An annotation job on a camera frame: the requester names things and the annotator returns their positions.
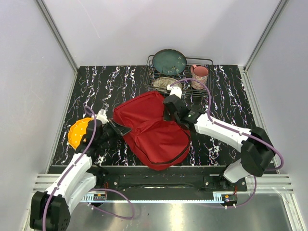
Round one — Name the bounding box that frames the orange plastic plate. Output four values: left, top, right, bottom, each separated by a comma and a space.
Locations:
67, 117, 94, 150

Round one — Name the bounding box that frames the speckled beige plate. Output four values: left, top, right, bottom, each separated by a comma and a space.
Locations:
153, 77, 177, 91

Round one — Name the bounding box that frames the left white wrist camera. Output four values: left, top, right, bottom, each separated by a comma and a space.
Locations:
96, 109, 109, 125

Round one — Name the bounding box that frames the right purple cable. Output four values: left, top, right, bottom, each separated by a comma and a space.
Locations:
169, 78, 284, 209

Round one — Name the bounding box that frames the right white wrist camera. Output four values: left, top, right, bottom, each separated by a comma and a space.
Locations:
167, 84, 182, 99

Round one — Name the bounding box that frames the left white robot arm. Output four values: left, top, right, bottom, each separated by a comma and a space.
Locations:
29, 117, 130, 231

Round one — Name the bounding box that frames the red student backpack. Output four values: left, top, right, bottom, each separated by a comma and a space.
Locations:
113, 91, 191, 171

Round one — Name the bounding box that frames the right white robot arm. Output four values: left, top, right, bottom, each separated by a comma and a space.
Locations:
163, 94, 275, 191

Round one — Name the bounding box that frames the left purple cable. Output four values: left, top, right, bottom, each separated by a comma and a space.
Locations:
42, 106, 135, 231

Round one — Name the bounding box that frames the teal ceramic plate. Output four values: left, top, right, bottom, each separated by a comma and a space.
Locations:
152, 49, 187, 76

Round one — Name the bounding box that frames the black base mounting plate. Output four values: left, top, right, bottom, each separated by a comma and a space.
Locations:
88, 166, 247, 192

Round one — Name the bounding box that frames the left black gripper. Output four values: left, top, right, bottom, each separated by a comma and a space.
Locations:
98, 118, 131, 145

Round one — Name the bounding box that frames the pink patterned mug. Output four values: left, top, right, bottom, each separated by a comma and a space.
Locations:
191, 64, 209, 90

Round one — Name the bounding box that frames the purple cable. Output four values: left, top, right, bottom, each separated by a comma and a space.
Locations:
169, 78, 284, 209
42, 106, 135, 231

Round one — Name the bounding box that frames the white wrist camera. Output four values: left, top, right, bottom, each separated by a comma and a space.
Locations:
167, 84, 182, 99
96, 109, 109, 125

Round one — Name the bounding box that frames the black wire dish rack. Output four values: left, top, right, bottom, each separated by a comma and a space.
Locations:
141, 55, 214, 98

